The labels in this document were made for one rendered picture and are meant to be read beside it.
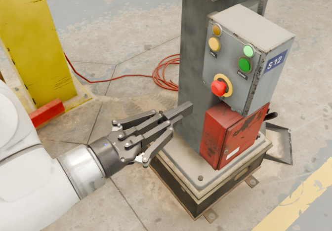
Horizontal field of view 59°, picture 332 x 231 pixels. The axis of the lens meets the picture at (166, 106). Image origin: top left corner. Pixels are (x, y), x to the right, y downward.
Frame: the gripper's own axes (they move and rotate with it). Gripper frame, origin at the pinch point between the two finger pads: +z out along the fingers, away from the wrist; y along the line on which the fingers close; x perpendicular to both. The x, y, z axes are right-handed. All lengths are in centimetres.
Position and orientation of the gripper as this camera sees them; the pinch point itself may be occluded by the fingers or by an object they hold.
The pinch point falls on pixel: (178, 113)
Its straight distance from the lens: 64.3
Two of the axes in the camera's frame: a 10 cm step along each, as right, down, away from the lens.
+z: 8.0, -4.5, 4.0
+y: 6.0, 5.9, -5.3
